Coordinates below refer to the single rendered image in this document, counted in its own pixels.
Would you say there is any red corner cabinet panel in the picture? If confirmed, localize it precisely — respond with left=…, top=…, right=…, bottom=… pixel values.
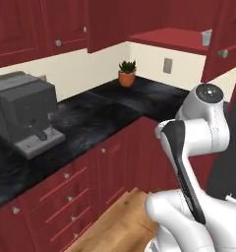
left=125, top=115, right=181, bottom=194

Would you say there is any red cabinet door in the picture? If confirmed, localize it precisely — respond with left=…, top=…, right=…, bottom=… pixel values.
left=200, top=0, right=236, bottom=84
left=86, top=0, right=172, bottom=54
left=40, top=0, right=89, bottom=57
left=0, top=196, right=36, bottom=252
left=0, top=0, right=49, bottom=71
left=96, top=126, right=130, bottom=215

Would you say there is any black appliance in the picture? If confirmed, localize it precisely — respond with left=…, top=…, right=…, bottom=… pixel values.
left=205, top=65, right=236, bottom=205

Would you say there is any red drawer front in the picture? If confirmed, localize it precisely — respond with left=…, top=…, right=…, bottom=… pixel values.
left=22, top=151, right=99, bottom=216
left=30, top=186, right=100, bottom=252
left=54, top=205, right=100, bottom=252
left=26, top=166, right=99, bottom=235

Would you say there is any potted green plant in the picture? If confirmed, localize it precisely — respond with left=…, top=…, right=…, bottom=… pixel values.
left=117, top=59, right=138, bottom=89

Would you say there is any red lower cabinet door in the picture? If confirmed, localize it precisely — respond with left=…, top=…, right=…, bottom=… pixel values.
left=0, top=196, right=36, bottom=252
left=96, top=126, right=130, bottom=215

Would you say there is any red upper cabinet door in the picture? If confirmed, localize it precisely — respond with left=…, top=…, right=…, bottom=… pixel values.
left=86, top=0, right=172, bottom=54
left=0, top=0, right=49, bottom=71
left=40, top=0, right=89, bottom=57
left=200, top=0, right=236, bottom=84

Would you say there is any grey coffee machine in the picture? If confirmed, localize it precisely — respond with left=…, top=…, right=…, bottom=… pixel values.
left=0, top=71, right=67, bottom=160

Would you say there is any grey cup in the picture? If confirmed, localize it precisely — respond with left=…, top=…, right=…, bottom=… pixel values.
left=201, top=29, right=213, bottom=48

